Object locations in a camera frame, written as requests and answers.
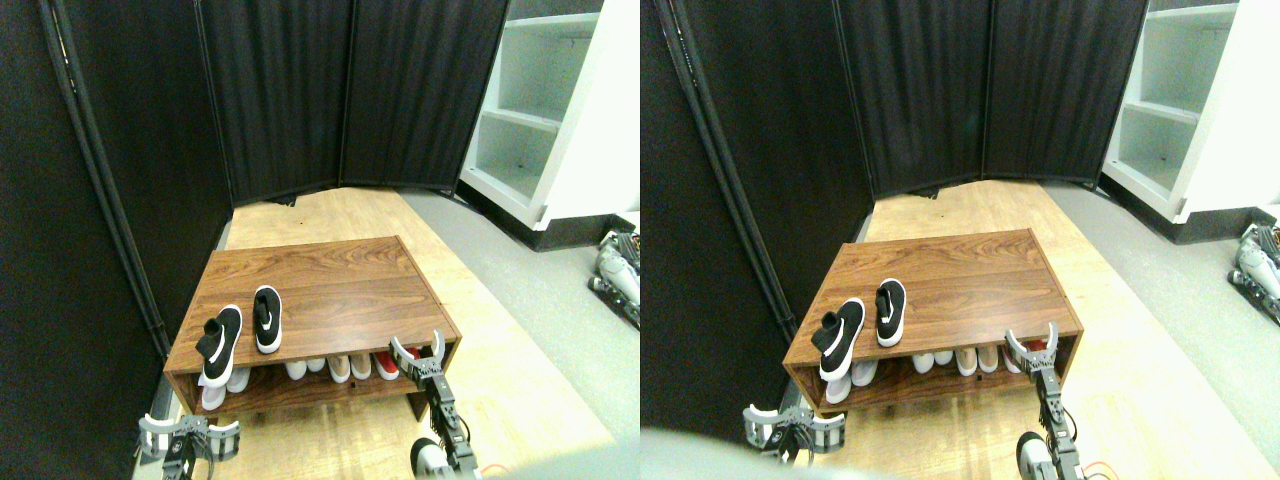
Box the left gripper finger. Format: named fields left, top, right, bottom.
left=138, top=414, right=185, bottom=461
left=806, top=410, right=847, bottom=453
left=742, top=404, right=793, bottom=449
left=198, top=420, right=242, bottom=463

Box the brown shoe rack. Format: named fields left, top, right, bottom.
left=163, top=235, right=463, bottom=449
left=782, top=228, right=1084, bottom=444

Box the black shoe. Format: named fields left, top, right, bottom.
left=196, top=305, right=243, bottom=389
left=876, top=279, right=908, bottom=348
left=812, top=298, right=867, bottom=382
left=253, top=286, right=284, bottom=354

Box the black curtain stand pole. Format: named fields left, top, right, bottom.
left=645, top=0, right=798, bottom=346
left=35, top=0, right=169, bottom=357

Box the grey curtain stand foot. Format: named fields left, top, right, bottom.
left=146, top=378, right=175, bottom=421

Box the white shelf unit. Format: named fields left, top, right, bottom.
left=1100, top=0, right=1280, bottom=244
left=460, top=0, right=640, bottom=251

